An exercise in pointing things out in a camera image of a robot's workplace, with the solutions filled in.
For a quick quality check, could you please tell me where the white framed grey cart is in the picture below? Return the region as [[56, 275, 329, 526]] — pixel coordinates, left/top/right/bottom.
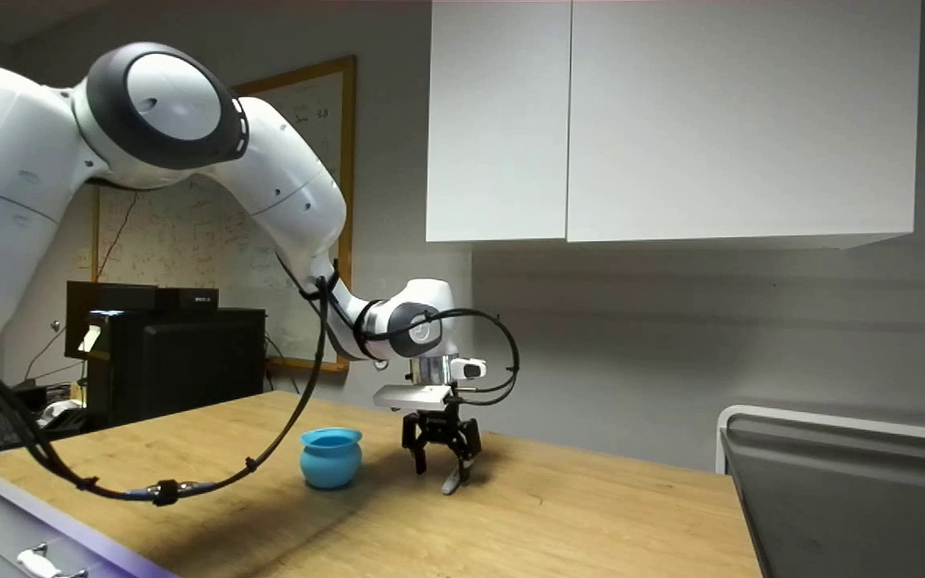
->
[[714, 402, 925, 578]]

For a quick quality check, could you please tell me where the black computer tower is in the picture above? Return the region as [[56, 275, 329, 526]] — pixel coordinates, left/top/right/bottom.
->
[[87, 305, 269, 422]]

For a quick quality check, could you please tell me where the grey drawer unit purple edge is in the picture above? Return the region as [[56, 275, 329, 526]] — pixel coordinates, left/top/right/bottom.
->
[[0, 463, 156, 578]]

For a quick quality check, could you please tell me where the long black robot cable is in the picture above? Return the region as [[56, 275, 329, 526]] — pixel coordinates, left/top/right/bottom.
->
[[0, 267, 343, 510]]

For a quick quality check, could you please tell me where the black looped camera cable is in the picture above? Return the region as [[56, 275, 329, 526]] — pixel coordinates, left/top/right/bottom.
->
[[419, 305, 524, 408]]

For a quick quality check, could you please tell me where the white wall cabinet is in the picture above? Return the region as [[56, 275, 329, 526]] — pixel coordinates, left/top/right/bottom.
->
[[426, 0, 925, 251]]

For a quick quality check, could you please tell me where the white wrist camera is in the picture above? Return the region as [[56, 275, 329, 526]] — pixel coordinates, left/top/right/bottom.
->
[[448, 356, 488, 383]]

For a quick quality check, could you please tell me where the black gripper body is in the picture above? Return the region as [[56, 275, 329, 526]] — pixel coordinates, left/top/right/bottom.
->
[[399, 408, 484, 453]]

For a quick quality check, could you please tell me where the blue cup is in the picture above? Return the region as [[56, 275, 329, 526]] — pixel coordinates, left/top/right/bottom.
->
[[298, 429, 367, 494]]

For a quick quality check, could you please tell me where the wood framed whiteboard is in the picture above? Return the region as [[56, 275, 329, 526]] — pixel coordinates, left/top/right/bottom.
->
[[91, 54, 360, 379]]

